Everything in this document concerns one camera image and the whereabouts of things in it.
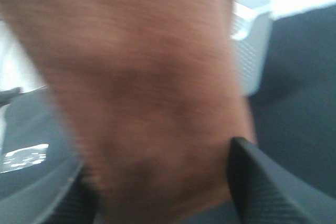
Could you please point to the black table mat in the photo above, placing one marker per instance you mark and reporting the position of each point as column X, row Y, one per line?
column 294, row 108

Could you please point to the grey perforated laundry basket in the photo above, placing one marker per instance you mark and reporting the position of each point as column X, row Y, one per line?
column 251, row 29

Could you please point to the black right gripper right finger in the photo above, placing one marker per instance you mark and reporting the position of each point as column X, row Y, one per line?
column 265, row 192

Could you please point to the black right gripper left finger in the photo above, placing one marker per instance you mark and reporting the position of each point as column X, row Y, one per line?
column 49, row 192

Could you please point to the brown microfibre towel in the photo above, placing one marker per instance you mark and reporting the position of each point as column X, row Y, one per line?
column 151, row 91

